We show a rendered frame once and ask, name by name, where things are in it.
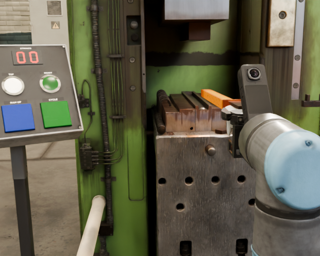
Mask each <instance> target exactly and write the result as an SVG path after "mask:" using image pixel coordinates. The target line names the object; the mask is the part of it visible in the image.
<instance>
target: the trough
mask: <svg viewBox="0 0 320 256"><path fill-rule="evenodd" d="M185 93H186V94H187V95H188V96H189V97H190V98H191V99H192V100H193V101H194V102H195V103H196V104H197V105H198V106H199V110H208V109H209V105H207V104H206V103H205V102H204V101H203V100H202V99H200V98H199V97H198V96H197V95H196V94H194V93H193V92H185ZM200 108H205V109H200Z"/></svg>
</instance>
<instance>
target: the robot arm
mask: <svg viewBox="0 0 320 256"><path fill-rule="evenodd" d="M237 76H238V83H239V90H240V98H241V104H242V109H237V108H235V107H233V106H231V105H229V106H226V107H225V108H222V110H221V118H222V120H226V121H227V134H228V135H229V136H230V134H231V130H232V128H233V137H232V141H231V140H230V139H228V151H229V153H230V154H231V155H232V157H233V158H244V159H245V161H246V162H247V163H248V164H249V165H250V166H251V167H252V169H254V170H255V171H256V173H257V176H256V186H255V204H254V223H253V243H252V245H251V250H252V256H320V136H318V135H316V134H315V133H313V132H310V131H307V130H304V129H302V128H300V127H299V126H297V125H295V124H293V123H291V122H290V121H288V120H286V119H284V118H282V117H281V116H278V115H276V114H273V111H272V105H271V100H270V94H269V87H268V82H267V76H266V70H265V66H264V65H261V64H259V65H242V66H241V68H240V69H239V71H238V73H237ZM231 145H232V151H231ZM237 149H239V150H240V152H239V154H240V155H237V154H236V150H237Z"/></svg>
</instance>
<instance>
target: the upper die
mask: <svg viewBox="0 0 320 256"><path fill-rule="evenodd" d="M228 19H229V0H159V3H158V27H181V26H183V25H184V24H186V23H188V22H211V25H213V24H216V23H219V22H222V21H225V20H228Z"/></svg>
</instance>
